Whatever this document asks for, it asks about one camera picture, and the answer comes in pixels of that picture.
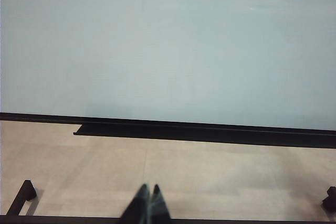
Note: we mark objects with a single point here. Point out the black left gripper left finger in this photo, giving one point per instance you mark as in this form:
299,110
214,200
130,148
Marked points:
139,205

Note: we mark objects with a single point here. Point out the black frame foot block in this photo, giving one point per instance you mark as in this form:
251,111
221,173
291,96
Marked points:
330,200

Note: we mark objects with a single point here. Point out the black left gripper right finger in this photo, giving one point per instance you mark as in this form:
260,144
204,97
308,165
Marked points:
159,205

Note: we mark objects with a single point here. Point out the black table edge rail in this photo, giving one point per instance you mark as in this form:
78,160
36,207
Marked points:
183,133

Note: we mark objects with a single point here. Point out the white whiteboard with black frame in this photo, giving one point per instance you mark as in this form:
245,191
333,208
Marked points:
157,51

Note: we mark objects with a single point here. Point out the black metal base frame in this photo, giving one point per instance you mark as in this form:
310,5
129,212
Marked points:
19,200

